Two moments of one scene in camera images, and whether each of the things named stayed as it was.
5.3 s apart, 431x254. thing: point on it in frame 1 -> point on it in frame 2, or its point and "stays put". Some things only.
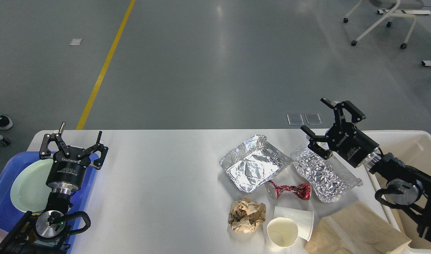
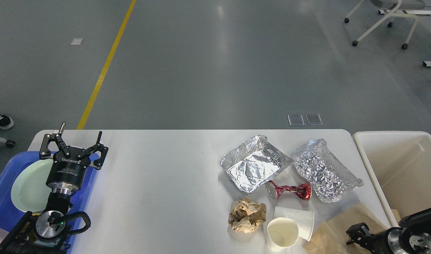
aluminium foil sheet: [330, 179] stays put
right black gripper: [353, 146] -> [388, 242]
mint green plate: [29, 192] stays put
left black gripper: [66, 174] stays put
